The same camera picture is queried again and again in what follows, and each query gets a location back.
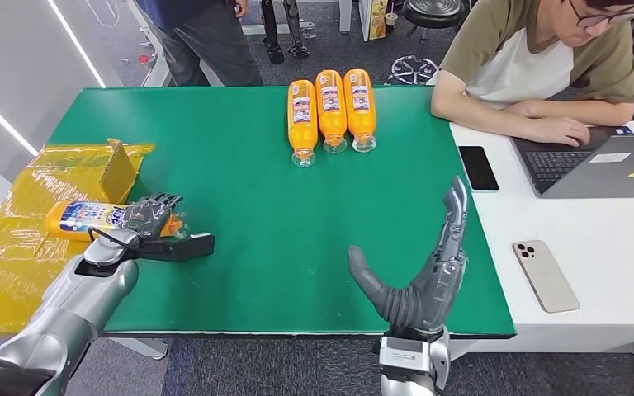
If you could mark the grey laptop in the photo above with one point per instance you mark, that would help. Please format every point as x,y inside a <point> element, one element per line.
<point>601,172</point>

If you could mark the drink cup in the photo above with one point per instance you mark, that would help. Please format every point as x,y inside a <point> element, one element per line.
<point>391,19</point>

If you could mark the beige smartphone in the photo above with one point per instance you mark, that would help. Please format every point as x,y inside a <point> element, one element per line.
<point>545,277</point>

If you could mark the orange juice bottle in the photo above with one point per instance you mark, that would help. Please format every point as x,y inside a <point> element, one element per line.
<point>331,109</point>
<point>82,218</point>
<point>359,106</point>
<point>301,117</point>

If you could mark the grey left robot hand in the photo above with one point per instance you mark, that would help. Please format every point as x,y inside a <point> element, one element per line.
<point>150,216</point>

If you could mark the black robot legs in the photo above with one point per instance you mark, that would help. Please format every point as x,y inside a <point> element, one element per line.
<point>271,47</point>

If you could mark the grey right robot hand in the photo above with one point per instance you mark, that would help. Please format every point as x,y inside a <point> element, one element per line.
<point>429,298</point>

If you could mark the standing person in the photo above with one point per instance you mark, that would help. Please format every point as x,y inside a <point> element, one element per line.
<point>213,38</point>

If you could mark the orange printed carton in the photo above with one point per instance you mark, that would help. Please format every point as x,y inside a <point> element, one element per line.
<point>377,19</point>

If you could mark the chrome stool base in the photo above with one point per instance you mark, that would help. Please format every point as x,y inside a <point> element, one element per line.
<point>414,71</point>

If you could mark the black smartphone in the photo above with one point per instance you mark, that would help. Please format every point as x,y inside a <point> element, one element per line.
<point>478,168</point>

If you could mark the seated person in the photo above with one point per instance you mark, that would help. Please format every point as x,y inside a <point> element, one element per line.
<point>514,65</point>

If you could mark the black stool seat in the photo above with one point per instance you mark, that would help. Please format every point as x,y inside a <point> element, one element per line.
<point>433,11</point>

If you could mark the green table mat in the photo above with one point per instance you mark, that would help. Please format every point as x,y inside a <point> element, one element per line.
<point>273,218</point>

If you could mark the yellow film-wrapped cardboard box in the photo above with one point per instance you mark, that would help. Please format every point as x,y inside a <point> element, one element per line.
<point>16,273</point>

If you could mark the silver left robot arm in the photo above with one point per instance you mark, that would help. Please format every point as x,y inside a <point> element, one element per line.
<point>71,311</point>

